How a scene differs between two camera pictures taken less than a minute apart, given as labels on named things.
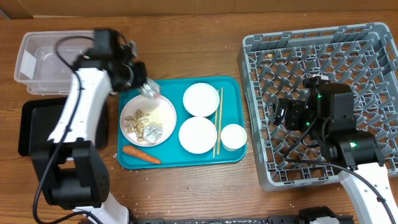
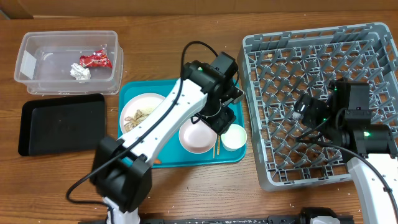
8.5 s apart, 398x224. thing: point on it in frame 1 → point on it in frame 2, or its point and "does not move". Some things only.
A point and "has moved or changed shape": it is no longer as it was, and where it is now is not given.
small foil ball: [153, 132] has moved or changed shape
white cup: [233, 137] does not move
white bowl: [198, 135] does not move
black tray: [37, 118] does not move
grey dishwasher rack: [275, 65] does not move
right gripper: [295, 110] → [315, 108]
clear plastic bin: [40, 69] does not move
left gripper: [140, 77] → [221, 122]
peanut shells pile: [134, 124] does not move
